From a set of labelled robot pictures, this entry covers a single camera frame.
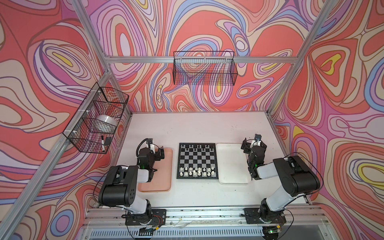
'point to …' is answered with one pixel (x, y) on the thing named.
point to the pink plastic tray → (161, 180)
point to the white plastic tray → (232, 163)
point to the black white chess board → (197, 161)
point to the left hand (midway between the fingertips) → (156, 145)
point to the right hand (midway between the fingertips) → (253, 142)
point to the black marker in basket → (102, 143)
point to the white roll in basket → (105, 124)
